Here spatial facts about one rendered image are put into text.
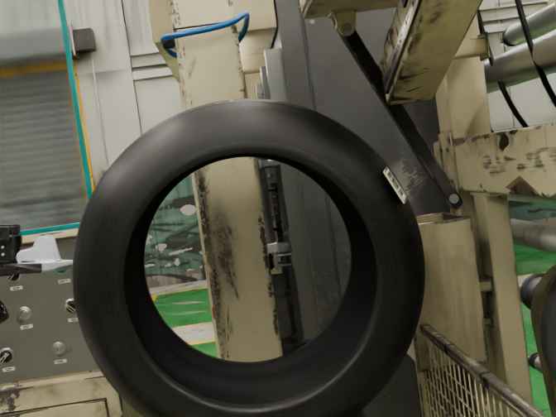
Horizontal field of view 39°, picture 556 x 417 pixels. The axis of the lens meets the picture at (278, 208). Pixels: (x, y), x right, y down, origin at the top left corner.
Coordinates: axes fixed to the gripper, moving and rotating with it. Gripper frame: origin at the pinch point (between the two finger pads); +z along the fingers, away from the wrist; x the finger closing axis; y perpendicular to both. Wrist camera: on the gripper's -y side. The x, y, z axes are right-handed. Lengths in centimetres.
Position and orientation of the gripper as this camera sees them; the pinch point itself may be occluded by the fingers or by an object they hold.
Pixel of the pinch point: (67, 266)
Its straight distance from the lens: 137.2
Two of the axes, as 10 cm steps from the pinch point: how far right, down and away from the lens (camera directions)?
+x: -0.6, -0.4, 10.0
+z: 10.0, -0.2, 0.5
